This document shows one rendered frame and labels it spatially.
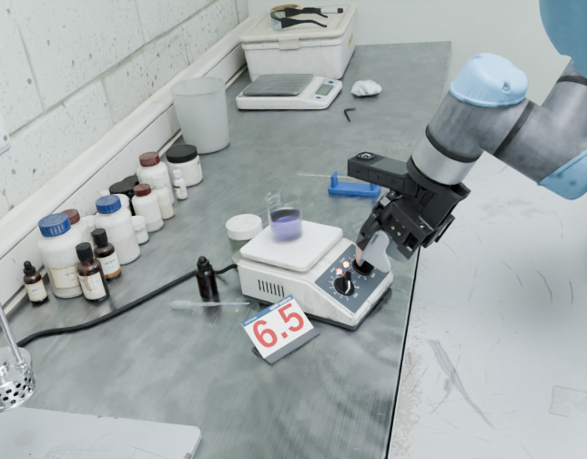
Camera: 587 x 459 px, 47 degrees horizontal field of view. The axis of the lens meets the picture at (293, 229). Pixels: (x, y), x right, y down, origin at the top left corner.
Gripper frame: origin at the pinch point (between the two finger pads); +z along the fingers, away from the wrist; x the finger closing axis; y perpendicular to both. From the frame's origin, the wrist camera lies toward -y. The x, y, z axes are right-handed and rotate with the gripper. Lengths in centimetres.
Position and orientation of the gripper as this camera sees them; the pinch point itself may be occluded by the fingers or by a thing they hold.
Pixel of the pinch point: (362, 254)
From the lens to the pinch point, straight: 101.1
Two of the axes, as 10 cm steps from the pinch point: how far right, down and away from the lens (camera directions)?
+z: -3.3, 6.5, 6.8
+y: 6.4, 6.9, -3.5
